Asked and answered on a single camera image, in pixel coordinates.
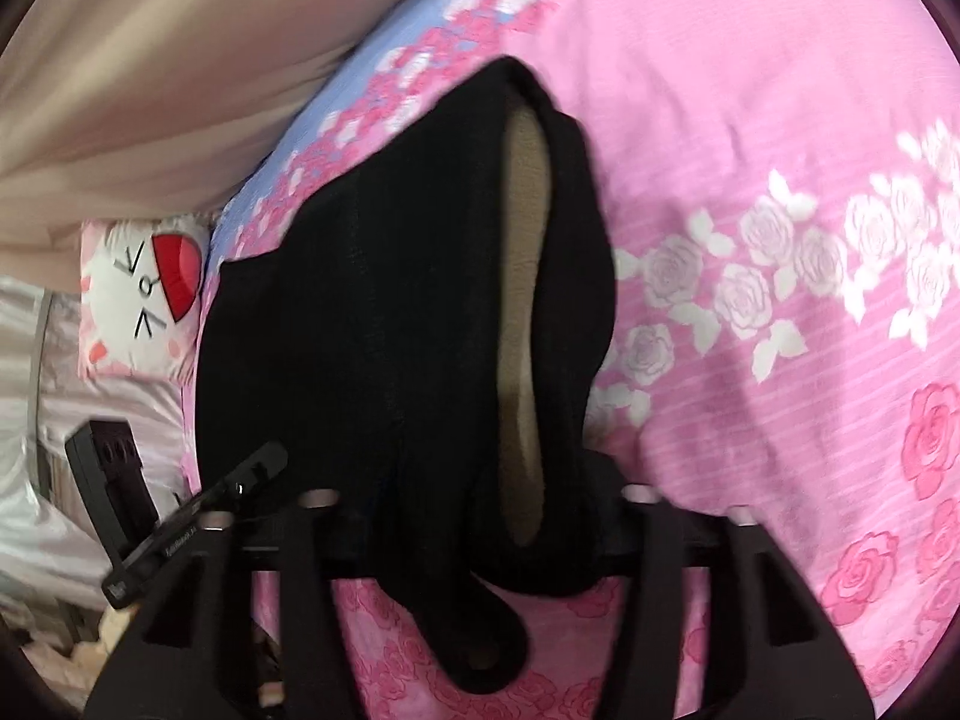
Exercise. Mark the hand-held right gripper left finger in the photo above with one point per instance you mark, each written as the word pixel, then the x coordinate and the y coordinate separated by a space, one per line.
pixel 307 540

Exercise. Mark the white cartoon face pillow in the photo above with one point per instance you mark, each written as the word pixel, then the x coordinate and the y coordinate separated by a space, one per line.
pixel 142 292

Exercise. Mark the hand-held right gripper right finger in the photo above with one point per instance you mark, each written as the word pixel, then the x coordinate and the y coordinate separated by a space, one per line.
pixel 660 540

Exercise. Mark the pink floral blanket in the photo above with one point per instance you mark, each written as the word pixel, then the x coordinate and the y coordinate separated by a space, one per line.
pixel 750 127

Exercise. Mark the black pants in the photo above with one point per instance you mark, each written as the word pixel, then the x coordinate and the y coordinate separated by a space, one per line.
pixel 360 315

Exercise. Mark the beige curtain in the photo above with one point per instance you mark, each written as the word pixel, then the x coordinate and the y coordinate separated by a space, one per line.
pixel 187 52

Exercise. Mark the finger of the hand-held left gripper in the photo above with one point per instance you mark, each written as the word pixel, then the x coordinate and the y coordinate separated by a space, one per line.
pixel 259 469

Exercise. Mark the shiny pale satin cloth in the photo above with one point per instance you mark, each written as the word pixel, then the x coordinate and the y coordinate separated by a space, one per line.
pixel 82 405

